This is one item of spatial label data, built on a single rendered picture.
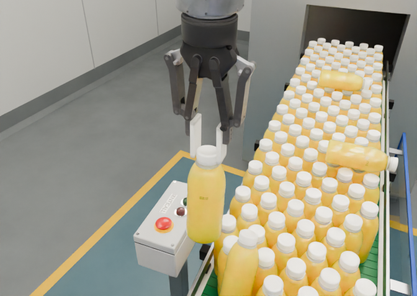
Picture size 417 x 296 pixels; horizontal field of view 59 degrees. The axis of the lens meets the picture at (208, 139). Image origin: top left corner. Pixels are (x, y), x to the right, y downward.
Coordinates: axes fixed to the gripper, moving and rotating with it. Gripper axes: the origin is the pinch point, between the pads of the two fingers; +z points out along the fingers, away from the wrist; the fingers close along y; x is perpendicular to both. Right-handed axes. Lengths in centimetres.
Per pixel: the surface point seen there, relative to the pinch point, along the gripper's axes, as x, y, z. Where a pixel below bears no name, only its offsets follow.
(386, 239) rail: 31, 37, 40
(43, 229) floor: 63, -132, 139
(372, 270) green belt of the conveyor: 26, 36, 48
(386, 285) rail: 16, 37, 41
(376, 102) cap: 87, 31, 30
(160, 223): 3.4, -12.6, 27.6
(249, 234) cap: 5.2, 7.0, 24.9
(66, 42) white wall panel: 219, -229, 87
